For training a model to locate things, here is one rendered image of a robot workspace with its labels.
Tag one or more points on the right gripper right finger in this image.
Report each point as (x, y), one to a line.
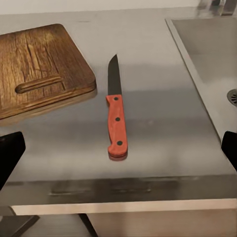
(229, 146)

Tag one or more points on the dishwasher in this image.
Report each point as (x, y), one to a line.
(47, 225)

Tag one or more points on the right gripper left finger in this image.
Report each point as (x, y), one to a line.
(12, 147)

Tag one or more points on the drop in sink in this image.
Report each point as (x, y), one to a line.
(208, 46)

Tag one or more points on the parer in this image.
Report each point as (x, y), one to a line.
(116, 120)

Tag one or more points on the cutting board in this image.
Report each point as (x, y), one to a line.
(40, 66)

